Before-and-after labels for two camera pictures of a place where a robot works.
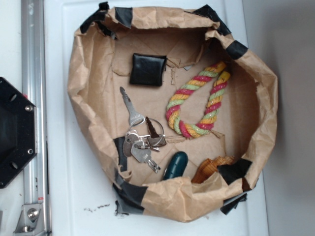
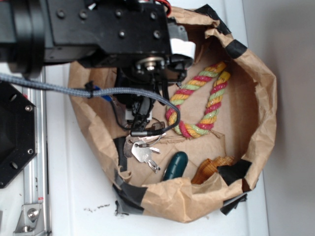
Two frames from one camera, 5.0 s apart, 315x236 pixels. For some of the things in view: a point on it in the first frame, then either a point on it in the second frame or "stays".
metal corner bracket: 31,221 stays
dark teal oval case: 176,165 stays
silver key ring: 163,129 -> 157,142
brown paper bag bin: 170,103 stays
